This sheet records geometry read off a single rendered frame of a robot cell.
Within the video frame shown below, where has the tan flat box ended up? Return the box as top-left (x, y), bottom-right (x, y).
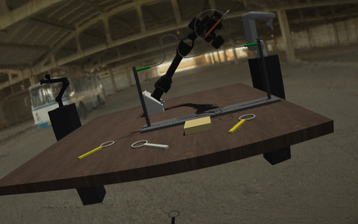
top-left (184, 116), bottom-right (212, 135)

